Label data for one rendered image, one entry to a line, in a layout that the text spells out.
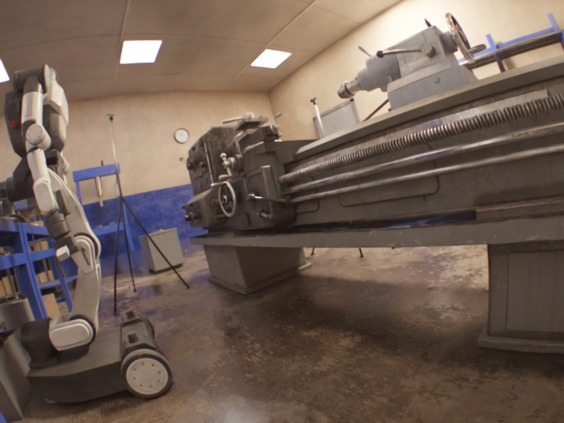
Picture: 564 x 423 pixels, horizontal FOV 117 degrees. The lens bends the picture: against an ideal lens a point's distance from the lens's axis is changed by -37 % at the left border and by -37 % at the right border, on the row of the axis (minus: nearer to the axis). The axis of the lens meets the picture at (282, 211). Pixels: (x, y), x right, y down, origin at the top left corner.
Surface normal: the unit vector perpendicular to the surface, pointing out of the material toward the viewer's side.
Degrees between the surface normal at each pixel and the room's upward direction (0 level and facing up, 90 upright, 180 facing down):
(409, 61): 70
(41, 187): 90
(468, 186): 90
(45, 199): 90
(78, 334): 90
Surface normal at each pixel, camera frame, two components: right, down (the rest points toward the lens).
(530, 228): -0.79, 0.20
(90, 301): 0.53, -0.08
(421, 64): -0.81, -0.22
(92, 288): 0.58, 0.33
